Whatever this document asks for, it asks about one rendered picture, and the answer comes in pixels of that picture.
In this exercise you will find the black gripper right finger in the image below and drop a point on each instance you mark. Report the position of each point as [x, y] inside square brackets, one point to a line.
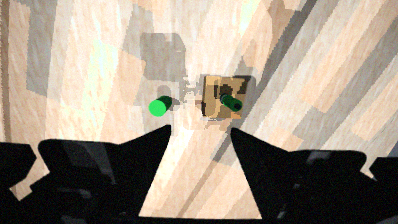
[275, 175]

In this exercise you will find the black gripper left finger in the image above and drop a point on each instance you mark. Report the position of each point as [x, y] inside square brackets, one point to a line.
[130, 167]

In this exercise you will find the tan rectangular block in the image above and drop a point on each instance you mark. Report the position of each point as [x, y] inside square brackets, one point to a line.
[214, 87]

